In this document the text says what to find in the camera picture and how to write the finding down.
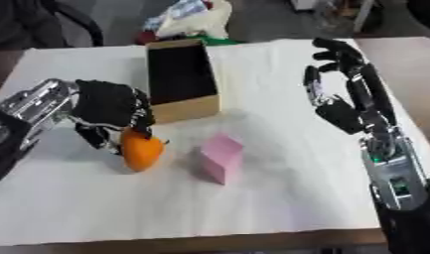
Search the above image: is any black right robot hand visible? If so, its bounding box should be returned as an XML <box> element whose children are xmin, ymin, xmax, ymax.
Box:
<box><xmin>303</xmin><ymin>37</ymin><xmax>399</xmax><ymax>135</ymax></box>

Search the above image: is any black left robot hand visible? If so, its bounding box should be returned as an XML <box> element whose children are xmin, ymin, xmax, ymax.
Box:
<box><xmin>69</xmin><ymin>78</ymin><xmax>158</xmax><ymax>156</ymax></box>

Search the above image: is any orange toy fruit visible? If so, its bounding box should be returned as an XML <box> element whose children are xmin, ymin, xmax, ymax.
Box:
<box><xmin>118</xmin><ymin>127</ymin><xmax>170</xmax><ymax>173</ymax></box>

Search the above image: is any tan cardboard box black inside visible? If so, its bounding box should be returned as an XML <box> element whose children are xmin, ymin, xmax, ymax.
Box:
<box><xmin>145</xmin><ymin>38</ymin><xmax>223</xmax><ymax>126</ymax></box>

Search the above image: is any black chair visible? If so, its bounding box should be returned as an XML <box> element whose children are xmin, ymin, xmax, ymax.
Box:
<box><xmin>0</xmin><ymin>0</ymin><xmax>105</xmax><ymax>51</ymax></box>

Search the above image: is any white plastic bag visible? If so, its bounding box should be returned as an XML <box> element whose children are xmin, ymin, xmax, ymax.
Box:
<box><xmin>136</xmin><ymin>0</ymin><xmax>244</xmax><ymax>46</ymax></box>

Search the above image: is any pink block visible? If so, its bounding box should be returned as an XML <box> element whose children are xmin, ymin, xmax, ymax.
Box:
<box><xmin>199</xmin><ymin>132</ymin><xmax>246</xmax><ymax>186</ymax></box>

